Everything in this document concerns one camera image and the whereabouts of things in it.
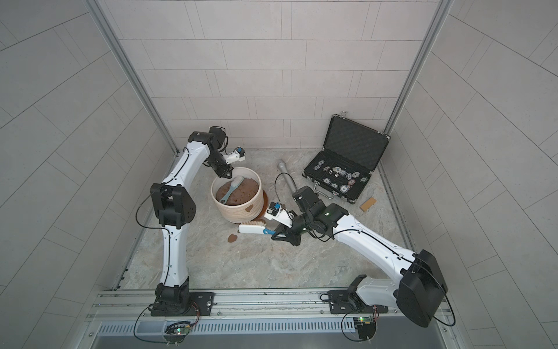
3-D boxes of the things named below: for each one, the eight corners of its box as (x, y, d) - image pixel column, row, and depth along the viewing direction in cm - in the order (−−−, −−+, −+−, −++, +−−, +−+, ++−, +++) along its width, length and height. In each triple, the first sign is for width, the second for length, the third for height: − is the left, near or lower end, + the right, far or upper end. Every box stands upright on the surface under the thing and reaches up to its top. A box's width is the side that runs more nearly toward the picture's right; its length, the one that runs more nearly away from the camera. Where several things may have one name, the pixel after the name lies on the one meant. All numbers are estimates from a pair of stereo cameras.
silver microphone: (292, 193, 102) (292, 190, 100) (276, 164, 113) (276, 160, 111) (298, 191, 103) (299, 187, 101) (282, 162, 114) (282, 158, 112)
